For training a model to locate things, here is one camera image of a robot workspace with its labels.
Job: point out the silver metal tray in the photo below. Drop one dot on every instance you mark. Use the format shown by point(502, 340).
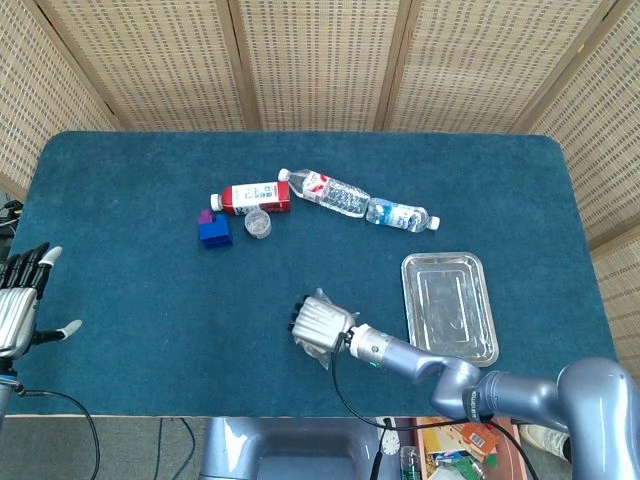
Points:
point(450, 310)

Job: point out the blue table cloth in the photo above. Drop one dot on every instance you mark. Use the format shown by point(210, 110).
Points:
point(200, 325)

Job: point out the orange carton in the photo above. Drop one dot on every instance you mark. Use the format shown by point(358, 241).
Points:
point(475, 440)

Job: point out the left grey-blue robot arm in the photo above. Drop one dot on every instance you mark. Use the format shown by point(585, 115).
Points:
point(4, 400)

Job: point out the sandwich snack packet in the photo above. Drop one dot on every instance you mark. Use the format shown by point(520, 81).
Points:
point(315, 352)

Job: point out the woven folding screen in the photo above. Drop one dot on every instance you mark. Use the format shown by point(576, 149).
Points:
point(320, 60)

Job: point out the purple toy block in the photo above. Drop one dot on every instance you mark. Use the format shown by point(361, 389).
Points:
point(205, 217)

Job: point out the pink storage box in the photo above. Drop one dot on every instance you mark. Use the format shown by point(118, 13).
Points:
point(419, 450)

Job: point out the clear bottle with red label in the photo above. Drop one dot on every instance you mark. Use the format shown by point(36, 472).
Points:
point(340, 197)

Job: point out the bottle with green label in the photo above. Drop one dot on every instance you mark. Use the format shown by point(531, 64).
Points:
point(410, 465)

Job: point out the small bottle with blue label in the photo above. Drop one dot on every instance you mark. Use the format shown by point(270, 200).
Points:
point(395, 214)

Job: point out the clear plastic cup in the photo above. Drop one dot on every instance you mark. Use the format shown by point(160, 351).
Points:
point(258, 224)

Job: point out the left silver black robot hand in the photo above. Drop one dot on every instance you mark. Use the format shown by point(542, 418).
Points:
point(17, 312)

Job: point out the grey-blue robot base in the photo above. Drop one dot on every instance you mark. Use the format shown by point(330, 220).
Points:
point(300, 450)

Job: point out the red juice bottle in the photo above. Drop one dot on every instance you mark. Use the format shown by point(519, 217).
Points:
point(260, 197)

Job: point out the blue toy block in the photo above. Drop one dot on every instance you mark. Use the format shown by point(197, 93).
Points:
point(215, 234)

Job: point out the white shoe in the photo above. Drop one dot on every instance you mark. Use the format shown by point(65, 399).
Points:
point(542, 440)

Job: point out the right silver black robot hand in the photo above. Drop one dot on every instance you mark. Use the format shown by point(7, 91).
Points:
point(320, 322)

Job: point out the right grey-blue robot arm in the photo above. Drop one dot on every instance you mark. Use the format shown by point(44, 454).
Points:
point(525, 395)

